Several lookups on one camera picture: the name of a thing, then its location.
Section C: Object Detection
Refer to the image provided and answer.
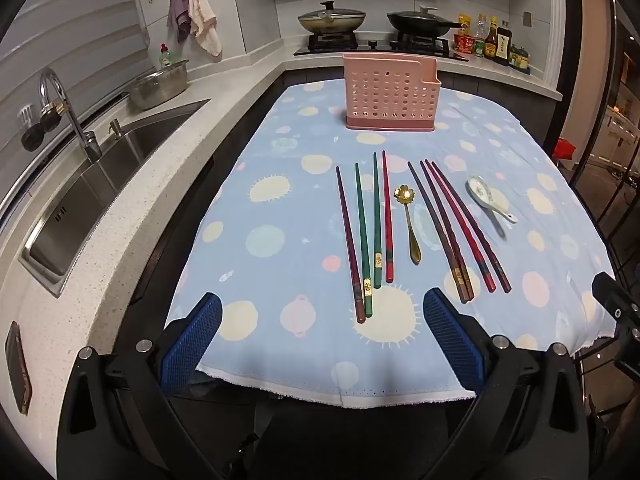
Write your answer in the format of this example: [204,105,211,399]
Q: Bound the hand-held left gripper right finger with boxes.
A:
[423,288,591,480]

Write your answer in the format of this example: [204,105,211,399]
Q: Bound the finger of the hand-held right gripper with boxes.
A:
[591,271,640,333]

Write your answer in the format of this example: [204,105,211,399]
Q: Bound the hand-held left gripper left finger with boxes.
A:
[57,292,223,480]

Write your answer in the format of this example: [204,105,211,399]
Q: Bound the dark red chopstick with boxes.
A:
[431,161,513,294]
[335,166,366,323]

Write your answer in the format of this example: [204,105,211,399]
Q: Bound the green chopstick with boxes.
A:
[372,152,383,289]
[354,162,374,318]

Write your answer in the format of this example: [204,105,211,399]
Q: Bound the pink perforated utensil holder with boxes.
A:
[343,52,442,133]

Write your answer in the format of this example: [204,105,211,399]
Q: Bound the gold flower spoon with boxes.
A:
[393,185,422,265]

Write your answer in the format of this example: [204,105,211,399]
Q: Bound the blue spotted tablecloth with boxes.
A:
[164,80,618,408]

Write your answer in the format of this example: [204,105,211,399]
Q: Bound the white ceramic spoon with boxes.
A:
[466,175,519,224]

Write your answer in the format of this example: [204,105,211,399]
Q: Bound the dark brown rectangular pad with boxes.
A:
[4,321,34,416]

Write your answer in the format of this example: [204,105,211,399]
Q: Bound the stainless steel sink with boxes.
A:
[17,99,213,297]

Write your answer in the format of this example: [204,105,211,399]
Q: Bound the glass sliding door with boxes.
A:
[542,0,640,281]

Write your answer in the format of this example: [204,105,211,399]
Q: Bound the chrome faucet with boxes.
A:
[39,69,102,163]

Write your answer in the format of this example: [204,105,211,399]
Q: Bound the stainless steel pot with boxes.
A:
[128,59,190,111]

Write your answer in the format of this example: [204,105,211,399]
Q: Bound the dark soy sauce bottle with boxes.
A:
[495,21,514,66]

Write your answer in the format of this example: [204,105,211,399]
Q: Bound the brown sauce bottle yellow cap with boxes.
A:
[483,16,500,60]

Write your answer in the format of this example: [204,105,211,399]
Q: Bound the black gas stove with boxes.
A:
[293,32,453,59]

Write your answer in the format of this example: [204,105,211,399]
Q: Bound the black frying pan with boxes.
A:
[386,6,469,40]

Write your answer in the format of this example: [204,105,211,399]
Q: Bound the pink white hanging cloth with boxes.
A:
[187,0,223,59]

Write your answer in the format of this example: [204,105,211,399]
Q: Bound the purple hanging cloth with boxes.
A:
[167,0,194,44]

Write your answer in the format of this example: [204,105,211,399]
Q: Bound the wok with glass lid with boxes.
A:
[298,1,367,36]

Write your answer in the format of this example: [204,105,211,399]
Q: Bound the white window blind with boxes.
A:
[0,0,153,151]

